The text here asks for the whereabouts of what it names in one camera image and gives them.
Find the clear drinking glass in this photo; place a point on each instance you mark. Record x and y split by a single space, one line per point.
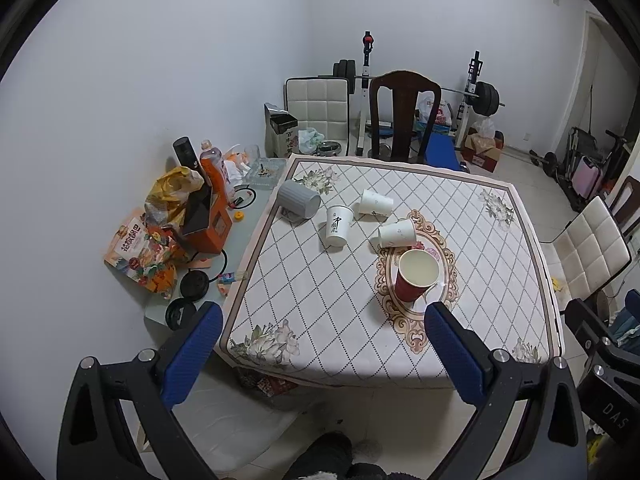
251 155

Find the dark wooden chair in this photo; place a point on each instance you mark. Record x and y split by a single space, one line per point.
405 80

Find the grey ribbed cup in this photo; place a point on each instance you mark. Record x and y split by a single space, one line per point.
299 202

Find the white paper cup black print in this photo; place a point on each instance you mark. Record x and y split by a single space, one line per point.
336 227

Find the orange box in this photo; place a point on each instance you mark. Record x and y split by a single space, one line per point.
217 230

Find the glass side table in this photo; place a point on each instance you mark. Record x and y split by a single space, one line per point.
252 230

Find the white padded chair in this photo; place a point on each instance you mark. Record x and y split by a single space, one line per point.
590 250
315 100

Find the person's black slipper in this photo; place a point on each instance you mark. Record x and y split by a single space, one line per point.
322 455

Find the red and white plastic bag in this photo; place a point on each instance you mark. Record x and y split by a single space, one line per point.
437 110

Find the black scooter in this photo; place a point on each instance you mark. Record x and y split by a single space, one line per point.
545 160

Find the glass ashtray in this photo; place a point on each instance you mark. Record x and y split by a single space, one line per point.
265 172

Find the bottle with orange label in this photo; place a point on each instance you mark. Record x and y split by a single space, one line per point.
210 162

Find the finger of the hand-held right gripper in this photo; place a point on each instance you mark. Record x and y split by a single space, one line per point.
585 317

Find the cardboard box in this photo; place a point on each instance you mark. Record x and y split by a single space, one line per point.
482 157

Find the yellow plastic bag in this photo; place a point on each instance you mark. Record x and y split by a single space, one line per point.
167 192

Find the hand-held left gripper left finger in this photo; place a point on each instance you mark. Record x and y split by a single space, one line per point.
192 355

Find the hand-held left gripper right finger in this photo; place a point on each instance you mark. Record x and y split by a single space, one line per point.
455 355

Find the black round lid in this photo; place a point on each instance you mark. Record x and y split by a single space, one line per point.
194 284
179 312

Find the black thermos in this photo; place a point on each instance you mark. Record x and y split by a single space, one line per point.
184 152

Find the blue weight bench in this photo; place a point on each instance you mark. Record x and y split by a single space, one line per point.
442 152

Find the metal bowl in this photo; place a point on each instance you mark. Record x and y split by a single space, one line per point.
330 149

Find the white barbell rack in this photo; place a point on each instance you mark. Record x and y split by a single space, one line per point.
366 67

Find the barbell with black plates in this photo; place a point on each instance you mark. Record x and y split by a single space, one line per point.
487 97

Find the red paper cup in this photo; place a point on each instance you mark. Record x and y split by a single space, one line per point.
411 285

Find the green and white plastic bag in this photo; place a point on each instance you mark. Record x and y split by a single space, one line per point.
310 140

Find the floral diamond pattern tablecloth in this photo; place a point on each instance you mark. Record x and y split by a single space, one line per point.
310 300

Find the plain white paper cup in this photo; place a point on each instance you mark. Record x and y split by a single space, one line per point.
376 203
396 234

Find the red packet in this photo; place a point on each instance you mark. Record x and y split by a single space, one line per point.
267 385

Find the black folding cart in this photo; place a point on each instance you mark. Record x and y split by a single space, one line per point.
580 140

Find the pink suitcase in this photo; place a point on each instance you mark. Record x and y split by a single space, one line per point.
587 177

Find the colourful snack bag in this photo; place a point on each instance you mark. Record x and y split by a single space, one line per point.
132 247

